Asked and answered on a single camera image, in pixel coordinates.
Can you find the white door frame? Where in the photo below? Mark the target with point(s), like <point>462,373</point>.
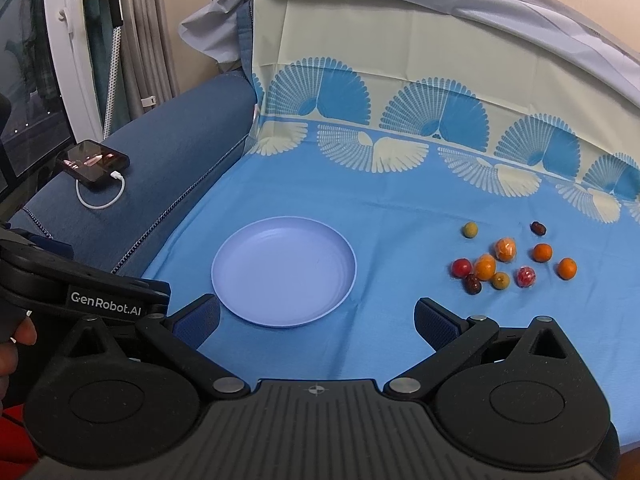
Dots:
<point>70,53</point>

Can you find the blue sofa armrest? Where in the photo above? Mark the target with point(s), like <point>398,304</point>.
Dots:
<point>177,152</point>

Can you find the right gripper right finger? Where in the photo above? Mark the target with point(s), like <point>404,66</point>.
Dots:
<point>458,343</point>

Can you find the lavender round plate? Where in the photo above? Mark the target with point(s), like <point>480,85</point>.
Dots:
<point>283,272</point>

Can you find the blue cream patterned cloth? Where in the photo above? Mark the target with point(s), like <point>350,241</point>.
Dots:
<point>396,126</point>

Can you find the dark red date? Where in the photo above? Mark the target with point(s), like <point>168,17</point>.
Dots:
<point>538,228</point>
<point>472,284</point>

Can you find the small orange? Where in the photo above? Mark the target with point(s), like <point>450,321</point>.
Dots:
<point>566,268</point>
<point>542,253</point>

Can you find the grey curtain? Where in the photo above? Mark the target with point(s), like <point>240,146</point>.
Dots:
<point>147,63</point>

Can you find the green olive fruit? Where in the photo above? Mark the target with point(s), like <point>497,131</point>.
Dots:
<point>470,229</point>
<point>500,281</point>

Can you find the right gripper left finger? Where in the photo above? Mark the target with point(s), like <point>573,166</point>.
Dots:
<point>173,341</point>

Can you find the red fruit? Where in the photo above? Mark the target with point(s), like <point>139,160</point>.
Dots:
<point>525,276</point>
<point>461,268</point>

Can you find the black smartphone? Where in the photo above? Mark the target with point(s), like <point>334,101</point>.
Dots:
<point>91,164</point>

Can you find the person's left hand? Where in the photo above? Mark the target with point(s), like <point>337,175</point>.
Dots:
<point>16,384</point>

